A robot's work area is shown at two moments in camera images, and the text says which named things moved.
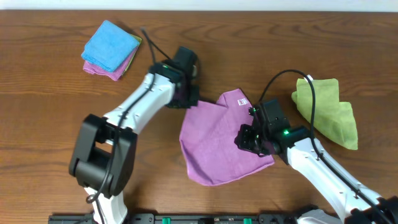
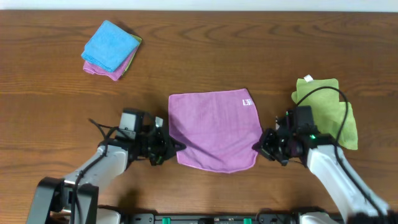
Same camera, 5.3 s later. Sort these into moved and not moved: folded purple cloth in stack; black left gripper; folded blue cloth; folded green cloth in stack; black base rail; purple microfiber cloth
Moved: purple microfiber cloth; black left gripper
Not moved: folded green cloth in stack; folded purple cloth in stack; black base rail; folded blue cloth
